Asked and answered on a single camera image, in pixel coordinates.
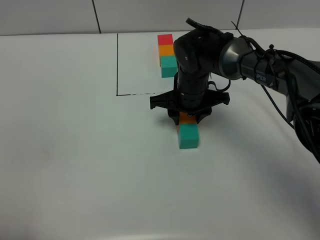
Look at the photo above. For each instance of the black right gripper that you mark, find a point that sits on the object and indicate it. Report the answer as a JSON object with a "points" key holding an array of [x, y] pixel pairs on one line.
{"points": [[191, 95]]}

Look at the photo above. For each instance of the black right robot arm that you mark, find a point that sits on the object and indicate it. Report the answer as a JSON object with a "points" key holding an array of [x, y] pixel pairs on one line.
{"points": [[206, 50]]}

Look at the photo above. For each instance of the teal template block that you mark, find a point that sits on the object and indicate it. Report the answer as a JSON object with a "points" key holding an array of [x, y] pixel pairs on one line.
{"points": [[168, 65]]}

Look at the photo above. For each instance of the orange template block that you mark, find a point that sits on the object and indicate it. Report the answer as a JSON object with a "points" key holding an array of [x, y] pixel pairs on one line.
{"points": [[166, 50]]}

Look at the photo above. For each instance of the red template block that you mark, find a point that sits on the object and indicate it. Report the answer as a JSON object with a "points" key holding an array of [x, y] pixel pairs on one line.
{"points": [[165, 39]]}

